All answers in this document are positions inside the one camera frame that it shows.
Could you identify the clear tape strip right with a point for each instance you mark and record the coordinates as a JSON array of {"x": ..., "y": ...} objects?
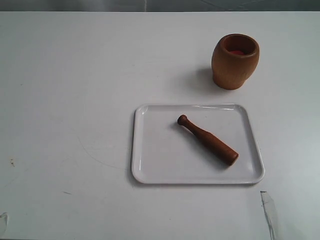
[{"x": 270, "y": 214}]

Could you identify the white rectangular plastic tray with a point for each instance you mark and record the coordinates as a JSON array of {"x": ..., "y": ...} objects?
[{"x": 166, "y": 153}]

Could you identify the clear tape piece left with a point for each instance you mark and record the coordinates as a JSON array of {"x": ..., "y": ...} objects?
[{"x": 3, "y": 222}]

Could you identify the brown wooden pestle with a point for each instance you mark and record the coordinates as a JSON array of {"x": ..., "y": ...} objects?
[{"x": 225, "y": 153}]

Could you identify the red object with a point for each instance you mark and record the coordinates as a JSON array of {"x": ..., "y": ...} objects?
[{"x": 237, "y": 52}]

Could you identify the wooden mortar cup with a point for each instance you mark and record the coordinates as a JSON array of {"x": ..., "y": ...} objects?
[{"x": 230, "y": 71}]

